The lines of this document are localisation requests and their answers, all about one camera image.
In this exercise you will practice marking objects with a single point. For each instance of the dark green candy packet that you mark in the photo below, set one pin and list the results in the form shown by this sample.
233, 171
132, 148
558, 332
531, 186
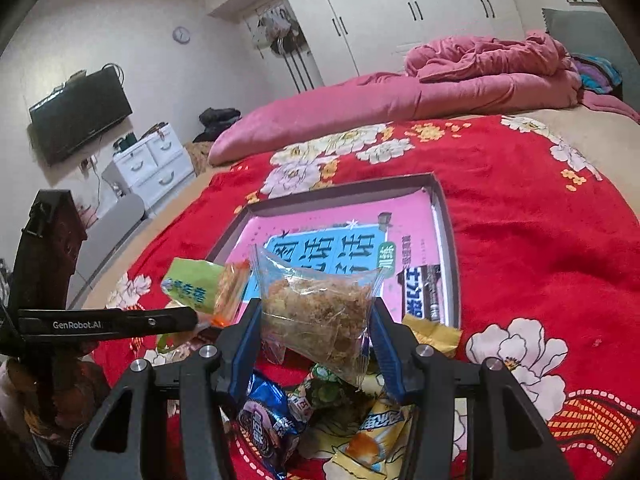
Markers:
320, 389

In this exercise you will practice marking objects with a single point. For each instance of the black snack bar wrapper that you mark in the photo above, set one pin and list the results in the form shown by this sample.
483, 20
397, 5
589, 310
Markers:
421, 292

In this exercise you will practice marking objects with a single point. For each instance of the wall mounted television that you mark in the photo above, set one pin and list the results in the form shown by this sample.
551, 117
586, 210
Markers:
78, 112

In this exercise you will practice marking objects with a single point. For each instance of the blue snack packet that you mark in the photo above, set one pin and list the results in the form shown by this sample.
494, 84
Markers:
269, 423

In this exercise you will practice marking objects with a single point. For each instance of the pink and blue book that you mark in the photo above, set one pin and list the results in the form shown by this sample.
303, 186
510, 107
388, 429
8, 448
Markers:
391, 235

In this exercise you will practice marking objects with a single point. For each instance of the orange cracker packet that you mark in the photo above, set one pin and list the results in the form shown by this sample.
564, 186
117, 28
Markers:
231, 286

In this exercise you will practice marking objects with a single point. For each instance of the beige bed sheet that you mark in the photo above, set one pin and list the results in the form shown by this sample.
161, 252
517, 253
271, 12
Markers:
609, 141

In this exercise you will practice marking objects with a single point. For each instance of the white drawer cabinet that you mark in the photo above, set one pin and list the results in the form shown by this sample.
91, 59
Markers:
155, 169

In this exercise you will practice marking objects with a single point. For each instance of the yellow snack packet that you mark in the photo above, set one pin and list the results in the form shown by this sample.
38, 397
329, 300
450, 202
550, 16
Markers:
377, 450

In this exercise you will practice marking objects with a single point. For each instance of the white wardrobe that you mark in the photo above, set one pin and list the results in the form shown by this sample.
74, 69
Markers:
356, 37

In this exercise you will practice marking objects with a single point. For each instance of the pink quilt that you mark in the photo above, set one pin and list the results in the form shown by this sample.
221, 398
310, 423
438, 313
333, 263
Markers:
456, 75

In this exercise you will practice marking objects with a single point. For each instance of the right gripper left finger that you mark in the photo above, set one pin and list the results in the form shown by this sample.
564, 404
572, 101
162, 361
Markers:
127, 437

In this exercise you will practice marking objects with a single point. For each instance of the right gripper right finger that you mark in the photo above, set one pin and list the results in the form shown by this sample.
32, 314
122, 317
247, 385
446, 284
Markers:
507, 437

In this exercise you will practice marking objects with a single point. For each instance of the clear bag meat floss snack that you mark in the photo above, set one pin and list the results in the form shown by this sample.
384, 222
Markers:
323, 317

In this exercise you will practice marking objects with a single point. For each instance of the red floral blanket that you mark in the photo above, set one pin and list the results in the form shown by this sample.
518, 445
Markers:
548, 255

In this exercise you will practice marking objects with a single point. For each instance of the black clothes pile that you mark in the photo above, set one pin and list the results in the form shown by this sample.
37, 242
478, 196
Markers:
216, 121

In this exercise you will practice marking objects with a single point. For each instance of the round wall clock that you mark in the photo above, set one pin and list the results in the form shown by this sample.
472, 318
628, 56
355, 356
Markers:
181, 35

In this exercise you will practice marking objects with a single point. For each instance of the green snack packet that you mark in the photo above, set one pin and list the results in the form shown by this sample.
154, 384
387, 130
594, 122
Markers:
193, 283

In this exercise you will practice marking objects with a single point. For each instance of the teal purple clothes pile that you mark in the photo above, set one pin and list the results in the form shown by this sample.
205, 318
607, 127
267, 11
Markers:
598, 75

